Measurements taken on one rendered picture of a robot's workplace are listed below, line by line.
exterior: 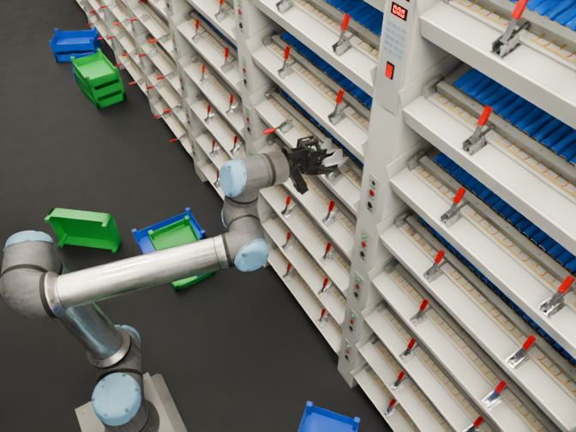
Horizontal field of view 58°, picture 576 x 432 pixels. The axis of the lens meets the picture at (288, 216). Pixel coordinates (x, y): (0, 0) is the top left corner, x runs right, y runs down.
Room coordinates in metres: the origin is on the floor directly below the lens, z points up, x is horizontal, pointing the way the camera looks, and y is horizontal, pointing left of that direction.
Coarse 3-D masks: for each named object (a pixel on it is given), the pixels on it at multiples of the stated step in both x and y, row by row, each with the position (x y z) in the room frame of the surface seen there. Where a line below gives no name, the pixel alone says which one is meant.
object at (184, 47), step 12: (180, 0) 2.14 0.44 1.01; (168, 12) 2.18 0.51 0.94; (180, 36) 2.12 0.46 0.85; (180, 48) 2.12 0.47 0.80; (192, 48) 2.15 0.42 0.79; (180, 84) 2.19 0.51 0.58; (192, 84) 2.14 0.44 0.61; (192, 120) 2.12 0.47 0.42; (204, 156) 2.14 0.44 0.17; (204, 180) 2.13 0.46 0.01
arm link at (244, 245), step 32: (256, 224) 0.91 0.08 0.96; (160, 256) 0.81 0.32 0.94; (192, 256) 0.81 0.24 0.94; (224, 256) 0.81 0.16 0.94; (256, 256) 0.82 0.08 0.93; (0, 288) 0.75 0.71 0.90; (32, 288) 0.73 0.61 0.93; (64, 288) 0.74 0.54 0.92; (96, 288) 0.74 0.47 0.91; (128, 288) 0.75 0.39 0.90
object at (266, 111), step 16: (272, 80) 1.55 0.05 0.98; (256, 96) 1.52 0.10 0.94; (272, 112) 1.46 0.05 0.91; (304, 128) 1.36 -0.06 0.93; (288, 144) 1.33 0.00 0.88; (320, 144) 1.27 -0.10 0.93; (320, 176) 1.16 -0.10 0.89; (352, 176) 1.12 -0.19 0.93; (336, 192) 1.09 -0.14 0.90; (352, 192) 1.07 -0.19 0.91; (352, 208) 1.02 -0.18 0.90
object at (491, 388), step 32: (384, 288) 0.88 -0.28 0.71; (416, 288) 0.85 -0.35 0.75; (416, 320) 0.77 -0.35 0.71; (448, 320) 0.74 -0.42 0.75; (448, 352) 0.67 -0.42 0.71; (480, 352) 0.65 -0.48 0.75; (480, 384) 0.58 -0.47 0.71; (512, 384) 0.56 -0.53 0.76; (512, 416) 0.50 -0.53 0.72; (544, 416) 0.48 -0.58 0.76
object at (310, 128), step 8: (272, 96) 1.52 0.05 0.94; (272, 104) 1.49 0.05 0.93; (280, 104) 1.47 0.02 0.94; (288, 104) 1.45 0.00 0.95; (288, 112) 1.44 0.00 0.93; (296, 112) 1.40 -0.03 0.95; (304, 120) 1.36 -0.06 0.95; (312, 128) 1.32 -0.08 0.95; (320, 136) 1.28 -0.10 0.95; (352, 160) 1.16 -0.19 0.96; (352, 168) 1.13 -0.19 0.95; (360, 168) 1.12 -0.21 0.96; (360, 176) 1.10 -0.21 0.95
